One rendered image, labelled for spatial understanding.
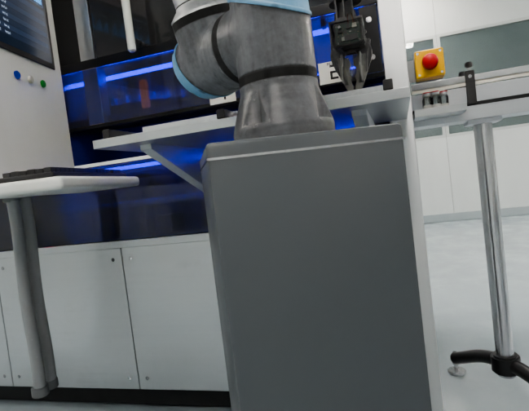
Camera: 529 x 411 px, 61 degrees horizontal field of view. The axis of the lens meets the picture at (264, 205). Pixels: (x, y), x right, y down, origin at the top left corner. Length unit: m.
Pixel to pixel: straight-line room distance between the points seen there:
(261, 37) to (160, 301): 1.08
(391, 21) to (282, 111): 0.78
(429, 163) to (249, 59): 5.31
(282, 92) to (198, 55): 0.19
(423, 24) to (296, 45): 5.50
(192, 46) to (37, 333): 1.06
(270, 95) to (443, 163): 5.34
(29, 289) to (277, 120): 1.10
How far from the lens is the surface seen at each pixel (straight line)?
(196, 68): 0.77
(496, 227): 1.47
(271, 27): 0.65
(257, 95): 0.63
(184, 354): 1.57
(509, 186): 6.02
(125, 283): 1.60
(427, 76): 1.30
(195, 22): 0.76
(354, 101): 0.90
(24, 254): 1.51
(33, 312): 1.54
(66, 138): 1.59
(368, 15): 1.35
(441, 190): 5.91
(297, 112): 0.61
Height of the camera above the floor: 0.73
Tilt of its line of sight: 3 degrees down
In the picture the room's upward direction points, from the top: 7 degrees counter-clockwise
